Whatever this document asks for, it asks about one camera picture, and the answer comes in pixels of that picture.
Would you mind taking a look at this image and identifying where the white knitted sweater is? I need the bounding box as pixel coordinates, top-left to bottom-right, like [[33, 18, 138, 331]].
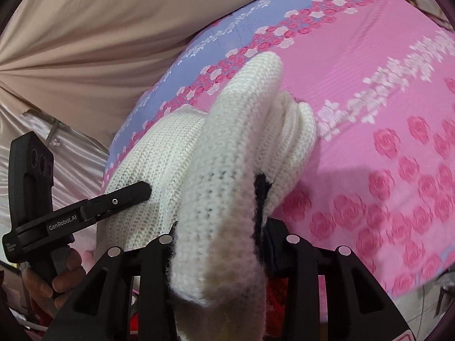
[[96, 52, 316, 340]]

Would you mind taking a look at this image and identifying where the left hand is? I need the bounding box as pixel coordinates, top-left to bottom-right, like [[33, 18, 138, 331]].
[[22, 248, 86, 318]]

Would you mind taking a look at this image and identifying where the shiny satin curtain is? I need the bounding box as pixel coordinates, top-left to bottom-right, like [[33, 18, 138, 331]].
[[1, 105, 108, 233]]

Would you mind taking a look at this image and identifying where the beige curtain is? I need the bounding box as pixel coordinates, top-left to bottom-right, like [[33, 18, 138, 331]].
[[1, 0, 454, 146]]

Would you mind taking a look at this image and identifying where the pink floral bed sheet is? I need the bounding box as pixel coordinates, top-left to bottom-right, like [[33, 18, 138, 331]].
[[105, 0, 454, 297]]

